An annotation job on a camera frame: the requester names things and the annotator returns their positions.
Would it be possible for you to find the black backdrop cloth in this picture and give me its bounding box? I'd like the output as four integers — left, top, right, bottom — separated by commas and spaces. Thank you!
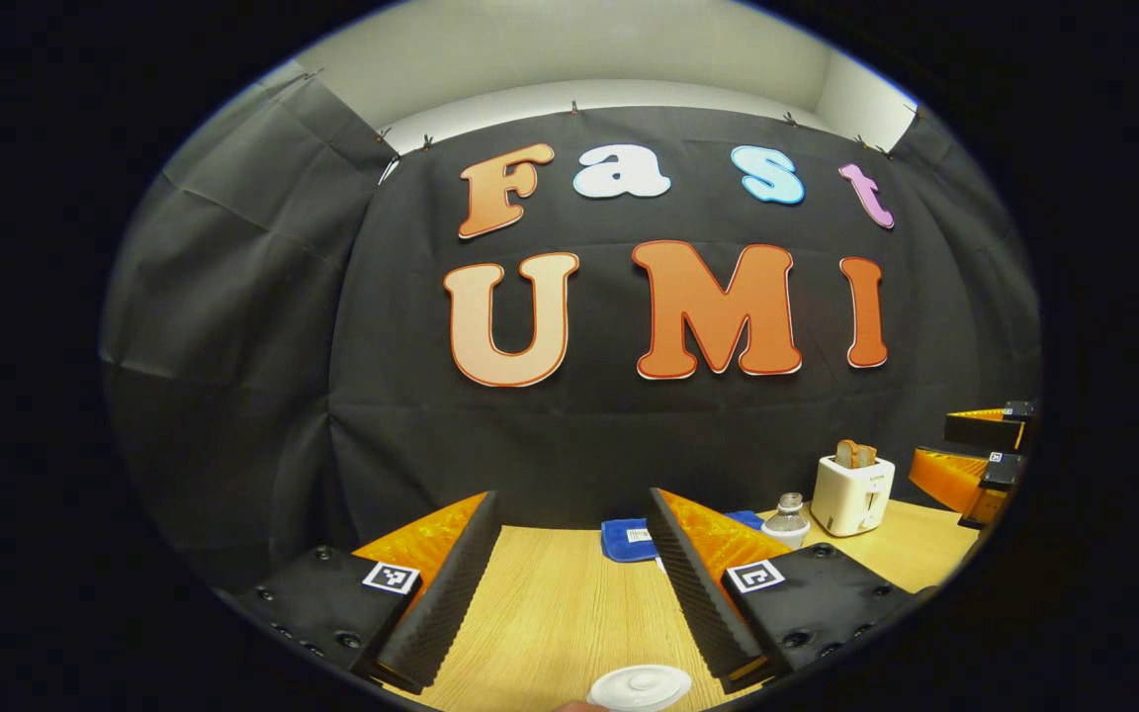
100, 74, 1043, 594

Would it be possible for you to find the blue folded towel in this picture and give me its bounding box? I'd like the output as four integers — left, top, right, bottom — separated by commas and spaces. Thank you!
600, 510, 766, 565

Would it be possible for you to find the white toaster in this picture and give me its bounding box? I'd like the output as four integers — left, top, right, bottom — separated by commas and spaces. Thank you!
811, 453, 897, 538

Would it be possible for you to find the clear water bottle white label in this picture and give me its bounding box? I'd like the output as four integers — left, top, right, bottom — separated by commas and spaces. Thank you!
760, 491, 813, 551

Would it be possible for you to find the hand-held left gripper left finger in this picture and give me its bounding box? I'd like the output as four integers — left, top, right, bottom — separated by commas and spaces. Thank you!
231, 489, 502, 696

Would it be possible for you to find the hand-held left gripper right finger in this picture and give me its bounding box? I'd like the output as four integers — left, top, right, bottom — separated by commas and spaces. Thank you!
647, 486, 919, 694

